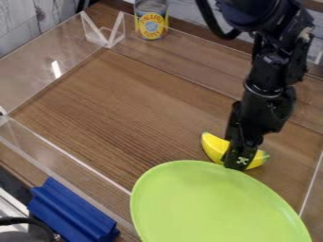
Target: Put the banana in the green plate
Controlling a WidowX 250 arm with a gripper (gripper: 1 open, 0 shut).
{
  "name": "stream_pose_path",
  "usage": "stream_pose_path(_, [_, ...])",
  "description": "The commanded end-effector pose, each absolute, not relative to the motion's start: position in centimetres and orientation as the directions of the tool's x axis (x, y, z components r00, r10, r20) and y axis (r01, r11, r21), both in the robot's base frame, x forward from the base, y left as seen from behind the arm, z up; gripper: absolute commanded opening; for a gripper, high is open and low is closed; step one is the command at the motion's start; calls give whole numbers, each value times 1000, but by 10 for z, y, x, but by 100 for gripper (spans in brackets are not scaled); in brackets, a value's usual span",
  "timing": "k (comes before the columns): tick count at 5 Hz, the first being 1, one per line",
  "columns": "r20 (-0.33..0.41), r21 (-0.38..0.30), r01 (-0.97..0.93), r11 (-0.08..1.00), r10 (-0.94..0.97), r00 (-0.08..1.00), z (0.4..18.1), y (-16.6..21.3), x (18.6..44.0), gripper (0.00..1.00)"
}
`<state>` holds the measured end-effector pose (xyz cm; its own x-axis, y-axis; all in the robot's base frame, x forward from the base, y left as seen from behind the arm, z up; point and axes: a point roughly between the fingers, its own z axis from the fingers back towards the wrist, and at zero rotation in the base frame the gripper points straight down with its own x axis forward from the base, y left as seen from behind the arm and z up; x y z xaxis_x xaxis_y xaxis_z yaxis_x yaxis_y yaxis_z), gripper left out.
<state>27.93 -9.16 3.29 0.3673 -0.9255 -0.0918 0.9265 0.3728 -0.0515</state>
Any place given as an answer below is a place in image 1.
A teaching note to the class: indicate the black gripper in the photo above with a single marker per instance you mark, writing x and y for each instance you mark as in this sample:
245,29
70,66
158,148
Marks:
258,115

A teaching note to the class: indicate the yellow toy banana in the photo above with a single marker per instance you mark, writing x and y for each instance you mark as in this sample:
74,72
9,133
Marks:
216,146

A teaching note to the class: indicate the yellow labelled tin can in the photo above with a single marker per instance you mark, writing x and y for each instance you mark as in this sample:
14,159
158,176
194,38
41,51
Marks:
151,18

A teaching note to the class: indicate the green plate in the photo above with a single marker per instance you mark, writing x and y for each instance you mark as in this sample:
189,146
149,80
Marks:
191,201

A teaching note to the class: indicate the clear acrylic corner bracket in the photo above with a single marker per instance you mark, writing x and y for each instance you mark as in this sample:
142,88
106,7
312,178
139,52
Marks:
103,36

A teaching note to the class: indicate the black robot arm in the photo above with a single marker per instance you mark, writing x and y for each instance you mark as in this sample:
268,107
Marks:
282,25

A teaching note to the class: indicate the blue plastic block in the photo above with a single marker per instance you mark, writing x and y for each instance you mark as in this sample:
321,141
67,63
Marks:
70,215

